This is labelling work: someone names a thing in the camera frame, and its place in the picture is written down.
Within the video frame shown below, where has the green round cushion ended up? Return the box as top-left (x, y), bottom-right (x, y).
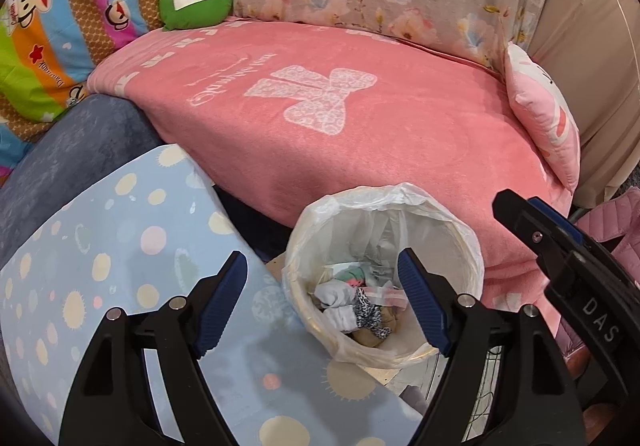
top-left (159, 0), bottom-right (234, 32)

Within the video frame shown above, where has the pink bow printed blanket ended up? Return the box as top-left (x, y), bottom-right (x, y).
top-left (87, 18), bottom-right (573, 327)

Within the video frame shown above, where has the light blue dotted pad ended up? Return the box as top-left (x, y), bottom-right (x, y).
top-left (0, 143), bottom-right (426, 446)

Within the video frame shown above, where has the striped monkey printed sheet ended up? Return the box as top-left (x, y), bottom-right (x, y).
top-left (0, 0), bottom-right (173, 187)

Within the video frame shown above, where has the white bin with plastic liner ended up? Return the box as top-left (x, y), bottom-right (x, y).
top-left (282, 182), bottom-right (483, 369)

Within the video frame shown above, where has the clear plastic wrapper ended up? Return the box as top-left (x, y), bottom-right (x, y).
top-left (367, 281), bottom-right (413, 309)

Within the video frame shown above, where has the green crumpled cloth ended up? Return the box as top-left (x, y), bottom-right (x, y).
top-left (332, 266), bottom-right (368, 285)

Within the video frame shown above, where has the beige cloth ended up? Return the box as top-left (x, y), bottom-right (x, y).
top-left (350, 306), bottom-right (407, 351)

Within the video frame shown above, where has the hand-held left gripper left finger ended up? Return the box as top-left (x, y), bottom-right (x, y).
top-left (59, 250), bottom-right (248, 446)

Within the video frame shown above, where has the beige padded sofa back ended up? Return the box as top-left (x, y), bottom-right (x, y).
top-left (527, 0), bottom-right (640, 204)

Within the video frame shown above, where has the leopard printed cloth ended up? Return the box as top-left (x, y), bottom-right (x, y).
top-left (352, 288), bottom-right (394, 340)

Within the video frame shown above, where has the pink quilted cloth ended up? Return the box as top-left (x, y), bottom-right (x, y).
top-left (565, 186), bottom-right (640, 362)

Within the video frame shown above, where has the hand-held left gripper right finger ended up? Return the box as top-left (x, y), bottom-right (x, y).
top-left (397, 247), bottom-right (586, 446)

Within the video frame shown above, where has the pink cartoon pillow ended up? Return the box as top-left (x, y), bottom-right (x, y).
top-left (504, 42), bottom-right (582, 191)

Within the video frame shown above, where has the beige cardboard piece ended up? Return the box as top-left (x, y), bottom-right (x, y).
top-left (262, 253), bottom-right (298, 299)

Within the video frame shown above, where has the white round bin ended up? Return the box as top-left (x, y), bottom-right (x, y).
top-left (282, 186), bottom-right (485, 369)

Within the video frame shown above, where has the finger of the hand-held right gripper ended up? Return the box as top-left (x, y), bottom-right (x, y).
top-left (492, 190), bottom-right (583, 279)
top-left (527, 197), bottom-right (616, 257)

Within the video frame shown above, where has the white wire rack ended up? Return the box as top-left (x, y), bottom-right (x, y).
top-left (470, 346), bottom-right (503, 432)

